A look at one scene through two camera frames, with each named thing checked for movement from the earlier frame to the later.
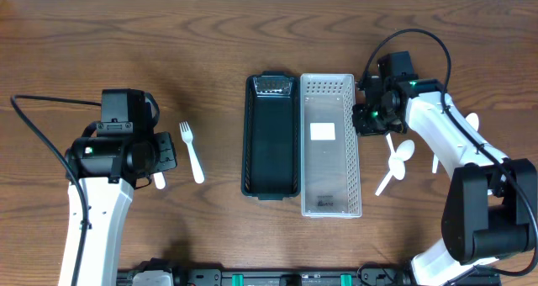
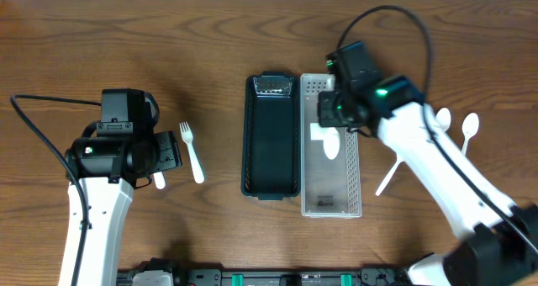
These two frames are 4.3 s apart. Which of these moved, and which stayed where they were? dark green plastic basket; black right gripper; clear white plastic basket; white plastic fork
Moved: black right gripper
Stayed: white plastic fork; dark green plastic basket; clear white plastic basket
